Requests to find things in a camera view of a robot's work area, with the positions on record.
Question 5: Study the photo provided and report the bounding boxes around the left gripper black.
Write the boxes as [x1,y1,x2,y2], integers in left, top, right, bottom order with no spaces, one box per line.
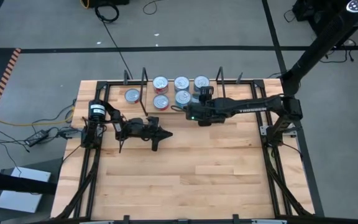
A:
[125,116,174,141]

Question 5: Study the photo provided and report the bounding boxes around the wooden shelf with black frames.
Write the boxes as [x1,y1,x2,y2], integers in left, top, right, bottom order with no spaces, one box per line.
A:
[140,65,228,116]

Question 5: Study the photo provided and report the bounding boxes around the teal yellowfin tuna can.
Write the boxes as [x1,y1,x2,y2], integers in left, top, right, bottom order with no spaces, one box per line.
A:
[174,90,193,109]
[173,75,191,91]

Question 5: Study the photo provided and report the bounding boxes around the black desk edge bar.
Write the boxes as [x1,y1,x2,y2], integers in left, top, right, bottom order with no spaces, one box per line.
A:
[0,169,58,195]

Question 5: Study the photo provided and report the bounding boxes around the black power adapter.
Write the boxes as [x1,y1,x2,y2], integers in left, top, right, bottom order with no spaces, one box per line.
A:
[23,129,50,147]
[57,126,82,139]

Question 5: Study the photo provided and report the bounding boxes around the black floor equipment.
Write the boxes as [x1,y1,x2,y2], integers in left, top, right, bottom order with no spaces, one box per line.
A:
[292,0,347,35]

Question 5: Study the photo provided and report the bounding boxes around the black coiled floor cable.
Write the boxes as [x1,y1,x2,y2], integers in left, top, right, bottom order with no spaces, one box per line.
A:
[93,1,134,80]

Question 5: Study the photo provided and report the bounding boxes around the white flat box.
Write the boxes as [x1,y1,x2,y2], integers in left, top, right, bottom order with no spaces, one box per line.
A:
[0,166,52,214]

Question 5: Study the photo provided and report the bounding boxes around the yellow floor cable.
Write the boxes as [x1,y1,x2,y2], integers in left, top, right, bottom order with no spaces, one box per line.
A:
[0,105,76,128]

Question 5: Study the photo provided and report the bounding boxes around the black aluminium table frame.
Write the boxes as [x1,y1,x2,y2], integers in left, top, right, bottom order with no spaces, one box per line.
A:
[53,79,316,224]

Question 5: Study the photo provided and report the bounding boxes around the white light bar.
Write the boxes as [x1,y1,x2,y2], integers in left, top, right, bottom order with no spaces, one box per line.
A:
[78,219,115,224]
[252,218,288,224]

